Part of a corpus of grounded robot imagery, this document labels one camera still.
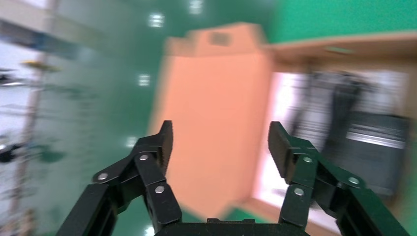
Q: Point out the white printed paper leaflet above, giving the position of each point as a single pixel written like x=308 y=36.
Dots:
x=283 y=107

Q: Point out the orange cardboard box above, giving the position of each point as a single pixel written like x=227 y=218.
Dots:
x=211 y=97

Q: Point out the green table mat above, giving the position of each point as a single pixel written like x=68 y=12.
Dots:
x=342 y=16

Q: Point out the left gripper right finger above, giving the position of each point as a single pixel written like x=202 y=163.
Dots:
x=303 y=169

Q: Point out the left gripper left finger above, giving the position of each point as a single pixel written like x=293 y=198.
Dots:
x=153 y=169

